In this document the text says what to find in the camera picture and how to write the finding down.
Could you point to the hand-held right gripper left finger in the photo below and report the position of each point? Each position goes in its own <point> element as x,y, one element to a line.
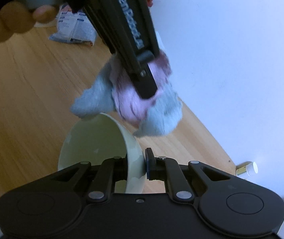
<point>112,169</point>

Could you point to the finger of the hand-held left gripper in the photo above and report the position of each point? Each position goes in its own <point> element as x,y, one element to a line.
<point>147,87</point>

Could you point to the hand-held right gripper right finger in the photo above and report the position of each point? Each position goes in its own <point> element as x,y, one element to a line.
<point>149,164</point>

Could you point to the grey and pink cloth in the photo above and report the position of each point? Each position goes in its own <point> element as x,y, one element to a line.
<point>161,114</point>

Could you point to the pale yellow-green bowl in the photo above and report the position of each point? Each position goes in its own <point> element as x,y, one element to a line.
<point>94,142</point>

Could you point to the person's left hand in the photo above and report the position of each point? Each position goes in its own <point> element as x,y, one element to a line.
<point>12,22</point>

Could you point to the blue and white snack bag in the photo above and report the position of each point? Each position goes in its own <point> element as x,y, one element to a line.
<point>77,29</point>

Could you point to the small white-capped bottle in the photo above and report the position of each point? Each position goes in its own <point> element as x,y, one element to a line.
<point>246,169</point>

